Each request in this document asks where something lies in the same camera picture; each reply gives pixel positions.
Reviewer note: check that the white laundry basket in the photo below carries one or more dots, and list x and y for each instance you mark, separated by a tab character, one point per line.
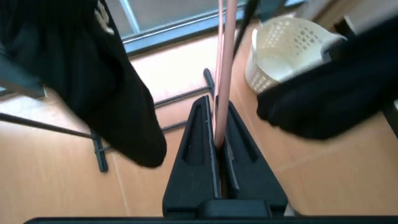
280	56

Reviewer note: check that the black clothes rack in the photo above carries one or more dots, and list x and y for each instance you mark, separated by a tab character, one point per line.
99	155

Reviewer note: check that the pink clothes hanger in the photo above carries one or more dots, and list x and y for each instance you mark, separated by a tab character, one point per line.
227	62

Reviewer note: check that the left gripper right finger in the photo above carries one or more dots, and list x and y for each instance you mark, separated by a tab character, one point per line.
255	189

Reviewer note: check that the window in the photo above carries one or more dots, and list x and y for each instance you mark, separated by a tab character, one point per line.
174	28

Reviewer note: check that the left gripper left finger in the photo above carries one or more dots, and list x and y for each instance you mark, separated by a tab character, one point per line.
189	186

